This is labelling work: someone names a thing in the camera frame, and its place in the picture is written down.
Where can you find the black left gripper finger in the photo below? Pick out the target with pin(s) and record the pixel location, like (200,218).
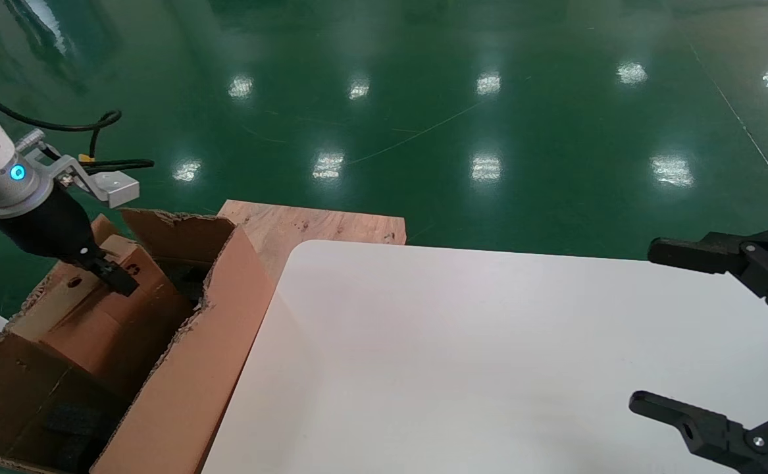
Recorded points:
(117,280)

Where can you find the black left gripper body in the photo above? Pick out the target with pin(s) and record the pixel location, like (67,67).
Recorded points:
(48,227)

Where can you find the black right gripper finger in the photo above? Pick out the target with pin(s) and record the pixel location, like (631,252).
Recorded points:
(719,253)
(706,431)

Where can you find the small brown cardboard box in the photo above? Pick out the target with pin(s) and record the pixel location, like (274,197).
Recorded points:
(94,329)

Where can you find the large open cardboard box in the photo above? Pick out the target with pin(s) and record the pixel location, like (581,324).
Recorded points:
(179,395)

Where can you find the black foam pad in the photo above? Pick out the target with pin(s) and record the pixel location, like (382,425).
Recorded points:
(189,280)
(81,428)

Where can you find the wooden board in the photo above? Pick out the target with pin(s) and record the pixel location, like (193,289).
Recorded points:
(318,227)

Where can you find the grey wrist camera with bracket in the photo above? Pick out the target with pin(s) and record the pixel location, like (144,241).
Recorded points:
(117,187)

